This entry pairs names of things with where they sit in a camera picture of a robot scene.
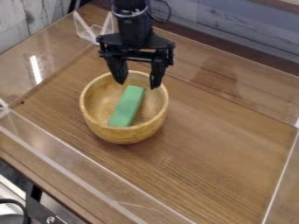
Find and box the brown wooden bowl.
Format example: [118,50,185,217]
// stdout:
[79,70,170,144]

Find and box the black cable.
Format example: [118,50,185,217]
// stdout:
[147,0,174,25]

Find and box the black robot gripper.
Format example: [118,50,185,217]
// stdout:
[98,12,175,89]

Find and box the black table clamp bracket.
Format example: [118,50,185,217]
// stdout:
[26,185,82,224]

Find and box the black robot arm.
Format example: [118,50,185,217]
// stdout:
[96,0,175,89]

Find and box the green rectangular block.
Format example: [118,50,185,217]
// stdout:
[107,85,146,127]

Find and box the clear acrylic corner bracket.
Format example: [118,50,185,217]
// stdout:
[72,11,118,46]

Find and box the clear acrylic tray wall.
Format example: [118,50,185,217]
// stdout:
[0,17,299,224]

